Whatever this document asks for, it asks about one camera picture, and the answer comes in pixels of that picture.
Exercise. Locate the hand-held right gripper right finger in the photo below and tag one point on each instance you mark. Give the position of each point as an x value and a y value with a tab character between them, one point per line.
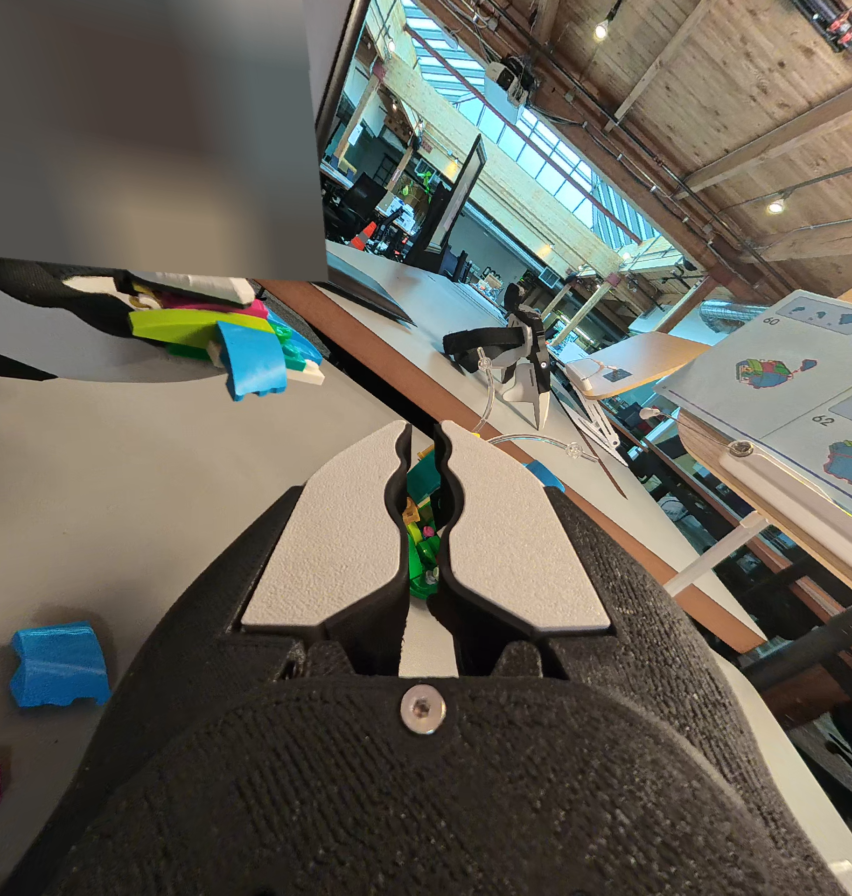
520	553

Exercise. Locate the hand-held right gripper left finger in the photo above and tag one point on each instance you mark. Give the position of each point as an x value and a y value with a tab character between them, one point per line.
328	539

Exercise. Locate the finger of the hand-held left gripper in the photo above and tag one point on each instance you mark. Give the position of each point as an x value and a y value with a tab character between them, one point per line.
48	290
55	346

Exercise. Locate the green lego assembly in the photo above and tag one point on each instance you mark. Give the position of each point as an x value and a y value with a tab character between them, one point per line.
420	560

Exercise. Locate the multicolour lego model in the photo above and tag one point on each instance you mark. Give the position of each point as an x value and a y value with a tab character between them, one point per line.
188	325

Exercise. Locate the lego instruction booklet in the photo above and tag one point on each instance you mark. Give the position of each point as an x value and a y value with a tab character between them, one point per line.
783	385

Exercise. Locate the clear plastic tube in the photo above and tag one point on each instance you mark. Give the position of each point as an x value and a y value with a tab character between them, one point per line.
534	441

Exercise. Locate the wooden booklet stand board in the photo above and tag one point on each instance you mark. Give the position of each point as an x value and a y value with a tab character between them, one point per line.
702	444

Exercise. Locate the small wooden board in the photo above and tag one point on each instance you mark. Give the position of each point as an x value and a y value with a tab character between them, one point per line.
653	357

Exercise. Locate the black flat stand base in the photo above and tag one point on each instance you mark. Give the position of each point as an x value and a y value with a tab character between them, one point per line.
370	287

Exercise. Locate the white booklet clip bar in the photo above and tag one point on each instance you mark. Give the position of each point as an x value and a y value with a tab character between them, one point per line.
790	490

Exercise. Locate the blue curved printed brick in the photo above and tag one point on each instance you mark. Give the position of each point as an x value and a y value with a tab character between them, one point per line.
60	665

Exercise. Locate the orange traffic cone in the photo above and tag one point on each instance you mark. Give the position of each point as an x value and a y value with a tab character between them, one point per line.
362	238

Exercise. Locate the black framed standing panel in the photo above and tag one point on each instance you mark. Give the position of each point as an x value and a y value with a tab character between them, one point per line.
464	199

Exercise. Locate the ceiling spot lamp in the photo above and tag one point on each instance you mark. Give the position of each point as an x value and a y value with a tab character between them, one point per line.
600	29
775	206

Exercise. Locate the ceiling projector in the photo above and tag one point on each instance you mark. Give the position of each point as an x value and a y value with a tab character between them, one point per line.
511	78

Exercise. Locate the ceiling pipe with red valve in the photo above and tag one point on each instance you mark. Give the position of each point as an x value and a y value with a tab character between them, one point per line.
842	28

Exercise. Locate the silver ventilation duct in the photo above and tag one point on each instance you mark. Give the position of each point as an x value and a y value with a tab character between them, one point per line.
727	316

